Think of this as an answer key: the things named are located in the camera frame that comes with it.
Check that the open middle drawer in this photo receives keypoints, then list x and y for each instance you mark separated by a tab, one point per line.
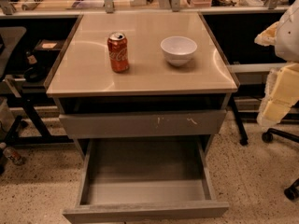
136	179

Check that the closed top drawer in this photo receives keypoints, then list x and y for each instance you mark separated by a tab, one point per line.
140	124

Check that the grey office chair left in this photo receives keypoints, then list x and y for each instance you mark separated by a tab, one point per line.
10	37

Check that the grey drawer cabinet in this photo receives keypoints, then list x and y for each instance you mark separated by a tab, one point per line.
84	82

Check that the plastic bottle on floor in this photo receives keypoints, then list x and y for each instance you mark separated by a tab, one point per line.
12	154

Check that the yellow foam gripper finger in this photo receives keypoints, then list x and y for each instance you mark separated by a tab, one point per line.
281	93

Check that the red coke can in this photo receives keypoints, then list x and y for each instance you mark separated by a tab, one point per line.
118	52

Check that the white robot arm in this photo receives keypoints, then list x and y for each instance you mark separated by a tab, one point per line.
283	35

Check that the black desk frame leg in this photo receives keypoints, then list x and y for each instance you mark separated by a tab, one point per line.
239	123

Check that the white bowl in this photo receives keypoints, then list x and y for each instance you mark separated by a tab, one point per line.
178	50

